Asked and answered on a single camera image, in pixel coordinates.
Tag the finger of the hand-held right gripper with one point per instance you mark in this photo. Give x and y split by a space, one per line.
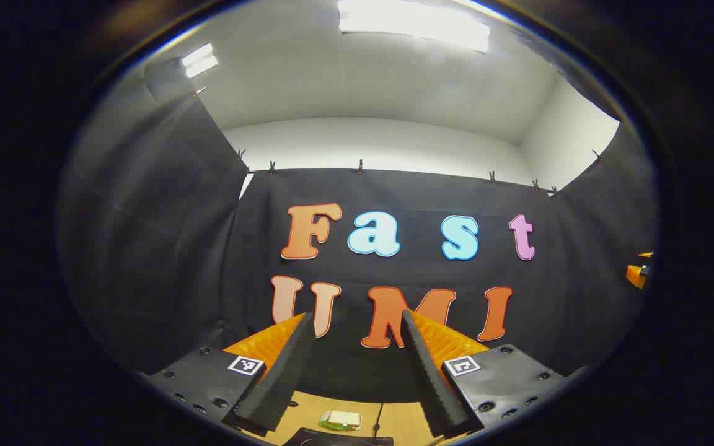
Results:
636 275

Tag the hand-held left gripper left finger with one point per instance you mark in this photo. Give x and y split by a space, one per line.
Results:
282 378

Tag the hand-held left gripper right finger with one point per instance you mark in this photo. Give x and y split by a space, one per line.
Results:
431 384

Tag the small white green box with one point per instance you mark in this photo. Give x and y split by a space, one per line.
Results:
341 418

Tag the row of small cloth clips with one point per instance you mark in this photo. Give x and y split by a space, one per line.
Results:
361 166

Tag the small ceiling light panel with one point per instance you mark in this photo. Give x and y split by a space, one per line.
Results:
199 60

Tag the large ceiling light panel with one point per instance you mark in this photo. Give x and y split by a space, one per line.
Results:
413 21

